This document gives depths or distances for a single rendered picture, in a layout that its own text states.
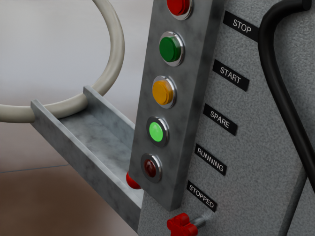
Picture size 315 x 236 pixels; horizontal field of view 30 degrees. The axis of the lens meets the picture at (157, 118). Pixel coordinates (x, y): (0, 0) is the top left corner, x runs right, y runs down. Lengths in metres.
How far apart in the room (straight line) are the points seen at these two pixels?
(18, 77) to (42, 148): 0.66
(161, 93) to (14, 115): 0.47
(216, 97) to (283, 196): 0.12
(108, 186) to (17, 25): 3.07
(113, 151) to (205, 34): 0.49
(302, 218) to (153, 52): 0.23
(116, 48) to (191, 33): 0.64
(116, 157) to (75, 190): 1.56
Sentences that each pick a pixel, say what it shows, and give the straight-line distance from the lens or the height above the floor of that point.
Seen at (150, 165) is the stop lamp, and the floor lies 1.26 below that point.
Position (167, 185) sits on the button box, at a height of 1.25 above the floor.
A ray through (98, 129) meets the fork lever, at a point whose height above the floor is 1.06.
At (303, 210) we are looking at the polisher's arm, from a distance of 0.57.
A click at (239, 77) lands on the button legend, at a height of 1.41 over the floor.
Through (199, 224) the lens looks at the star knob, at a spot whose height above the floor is 1.22.
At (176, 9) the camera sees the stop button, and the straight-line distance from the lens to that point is 0.57.
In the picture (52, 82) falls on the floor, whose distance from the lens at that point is 3.30.
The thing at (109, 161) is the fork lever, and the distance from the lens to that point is 0.99.
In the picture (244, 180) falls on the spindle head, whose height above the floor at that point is 1.31.
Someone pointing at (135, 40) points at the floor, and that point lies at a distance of 3.86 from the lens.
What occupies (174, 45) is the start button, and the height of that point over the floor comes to 1.41.
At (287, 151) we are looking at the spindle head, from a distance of 0.55.
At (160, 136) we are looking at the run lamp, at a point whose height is 1.30.
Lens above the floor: 1.66
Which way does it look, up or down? 33 degrees down
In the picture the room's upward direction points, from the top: 10 degrees clockwise
